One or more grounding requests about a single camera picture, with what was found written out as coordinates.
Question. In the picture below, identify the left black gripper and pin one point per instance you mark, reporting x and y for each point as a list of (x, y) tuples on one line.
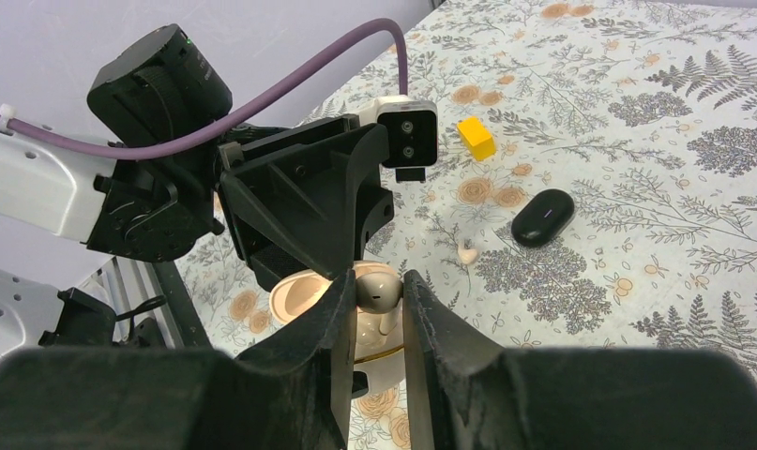
[(309, 197)]

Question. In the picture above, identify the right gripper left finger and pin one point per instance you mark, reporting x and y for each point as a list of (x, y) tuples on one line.
[(292, 390)]

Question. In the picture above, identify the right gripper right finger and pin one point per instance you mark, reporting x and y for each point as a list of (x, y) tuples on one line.
[(465, 391)]

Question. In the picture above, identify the pink earbud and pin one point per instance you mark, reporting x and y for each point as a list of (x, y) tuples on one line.
[(378, 296), (466, 255)]

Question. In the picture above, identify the black earbud charging case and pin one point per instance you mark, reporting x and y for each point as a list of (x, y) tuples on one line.
[(543, 218)]

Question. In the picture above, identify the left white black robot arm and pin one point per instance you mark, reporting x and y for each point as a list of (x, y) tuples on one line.
[(148, 195)]

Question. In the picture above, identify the yellow small object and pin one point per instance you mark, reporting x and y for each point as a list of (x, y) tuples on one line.
[(476, 138)]

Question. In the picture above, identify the floral patterned table mat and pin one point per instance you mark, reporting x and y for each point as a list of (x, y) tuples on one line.
[(645, 113)]

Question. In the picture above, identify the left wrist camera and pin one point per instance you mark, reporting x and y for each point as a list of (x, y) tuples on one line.
[(412, 132)]

